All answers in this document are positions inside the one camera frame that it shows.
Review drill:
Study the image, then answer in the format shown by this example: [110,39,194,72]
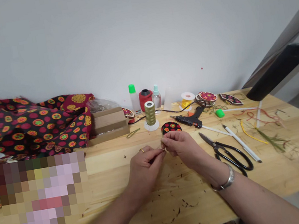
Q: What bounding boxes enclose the black handled scissors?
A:
[198,124,256,184]

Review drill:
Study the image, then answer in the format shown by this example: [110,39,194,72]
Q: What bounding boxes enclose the stack of patterned fan pieces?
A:
[194,88,220,109]

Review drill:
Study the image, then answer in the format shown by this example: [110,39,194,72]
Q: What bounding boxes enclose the patterned fan-shaped piece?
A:
[219,89,244,108]

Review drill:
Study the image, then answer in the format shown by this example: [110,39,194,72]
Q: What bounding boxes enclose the clear bag of metal parts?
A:
[84,94,120,116]

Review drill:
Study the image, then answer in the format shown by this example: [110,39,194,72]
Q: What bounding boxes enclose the olive gold thread spool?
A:
[140,100,161,133]

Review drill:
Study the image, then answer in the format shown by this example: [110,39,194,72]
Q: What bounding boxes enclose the silver metal beam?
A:
[227,0,299,92]

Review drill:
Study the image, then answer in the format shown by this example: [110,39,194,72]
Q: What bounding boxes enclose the black glue gun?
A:
[169,105,209,133]

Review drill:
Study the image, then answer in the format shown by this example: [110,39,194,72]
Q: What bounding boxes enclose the olive cord loop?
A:
[125,127,142,139]

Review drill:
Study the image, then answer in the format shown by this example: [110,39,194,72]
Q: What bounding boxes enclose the round patterned fabric disc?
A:
[160,120,183,136]

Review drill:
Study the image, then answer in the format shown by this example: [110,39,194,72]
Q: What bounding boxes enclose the black cylinder lamp head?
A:
[238,42,299,104]

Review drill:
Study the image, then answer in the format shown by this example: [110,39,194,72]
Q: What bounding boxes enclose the bundle of green threads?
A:
[254,122,293,158]

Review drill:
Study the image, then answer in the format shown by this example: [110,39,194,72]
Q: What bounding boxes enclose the yellow cord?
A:
[239,115,270,149]

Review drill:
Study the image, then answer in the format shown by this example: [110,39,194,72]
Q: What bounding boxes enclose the person's right hand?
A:
[160,122,231,193]

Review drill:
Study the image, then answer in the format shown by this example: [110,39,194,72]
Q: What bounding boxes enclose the thin olive cord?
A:
[147,141,169,164]

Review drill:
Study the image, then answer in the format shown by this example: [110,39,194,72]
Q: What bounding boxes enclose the brown cardboard box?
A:
[83,106,132,147]

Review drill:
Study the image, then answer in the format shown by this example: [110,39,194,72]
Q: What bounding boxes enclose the small clear spray bottle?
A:
[150,84,164,109]

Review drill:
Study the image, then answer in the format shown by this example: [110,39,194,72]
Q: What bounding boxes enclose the white pen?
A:
[221,119,263,169]

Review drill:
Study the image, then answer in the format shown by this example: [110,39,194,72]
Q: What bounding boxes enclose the white bottle with green cap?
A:
[127,83,142,117]

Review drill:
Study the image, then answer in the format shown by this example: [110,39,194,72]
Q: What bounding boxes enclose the small patterned fan piece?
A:
[122,106,137,126]

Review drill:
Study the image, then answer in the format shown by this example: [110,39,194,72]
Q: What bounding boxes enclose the yellow thread reel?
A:
[178,91,197,111]

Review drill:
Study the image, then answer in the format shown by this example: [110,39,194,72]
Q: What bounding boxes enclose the pile of patterned fabric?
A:
[0,80,104,166]

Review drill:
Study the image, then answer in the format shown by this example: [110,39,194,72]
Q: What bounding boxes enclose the white thin stick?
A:
[252,100,268,129]
[222,104,258,115]

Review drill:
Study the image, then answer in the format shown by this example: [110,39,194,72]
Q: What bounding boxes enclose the translucent glue stick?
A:
[201,120,233,141]

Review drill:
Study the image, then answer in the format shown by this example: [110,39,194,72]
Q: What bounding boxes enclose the black power cable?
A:
[125,101,198,125]

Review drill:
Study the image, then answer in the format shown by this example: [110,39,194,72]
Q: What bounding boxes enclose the person's left hand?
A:
[123,143,173,196]

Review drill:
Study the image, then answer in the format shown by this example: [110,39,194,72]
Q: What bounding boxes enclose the orange red cord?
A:
[232,103,285,134]

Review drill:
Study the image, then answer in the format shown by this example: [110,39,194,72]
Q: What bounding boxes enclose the tangle of olive cords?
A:
[204,101,229,115]

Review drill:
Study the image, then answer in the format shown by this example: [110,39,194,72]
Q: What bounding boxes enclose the red thread spool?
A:
[138,87,156,111]

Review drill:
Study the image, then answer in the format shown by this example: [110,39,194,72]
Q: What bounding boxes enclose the translucent plastic cup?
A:
[161,86,178,111]

